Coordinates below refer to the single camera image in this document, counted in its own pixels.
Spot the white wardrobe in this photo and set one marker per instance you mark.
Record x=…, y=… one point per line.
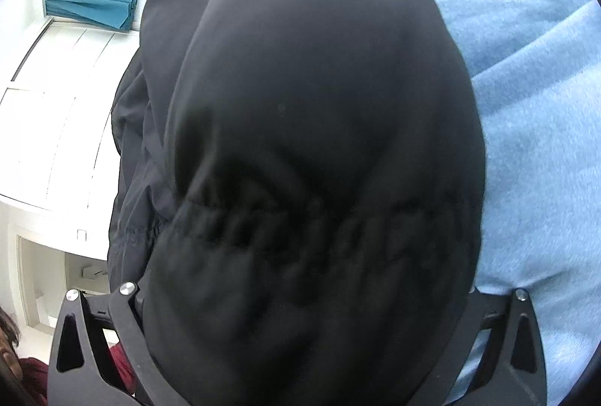
x=51, y=128

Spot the light blue printed blanket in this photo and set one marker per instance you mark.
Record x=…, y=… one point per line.
x=526, y=128

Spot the person's dark red clothing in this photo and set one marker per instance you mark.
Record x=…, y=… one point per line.
x=119, y=368

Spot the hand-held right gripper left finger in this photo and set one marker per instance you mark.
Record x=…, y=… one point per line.
x=126, y=331

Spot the teal curtain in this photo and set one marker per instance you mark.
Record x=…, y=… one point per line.
x=89, y=6

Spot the black jacket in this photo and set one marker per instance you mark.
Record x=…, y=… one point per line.
x=319, y=152

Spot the person's head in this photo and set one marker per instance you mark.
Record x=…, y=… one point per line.
x=8, y=340

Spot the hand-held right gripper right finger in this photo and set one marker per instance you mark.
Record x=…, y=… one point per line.
x=479, y=331

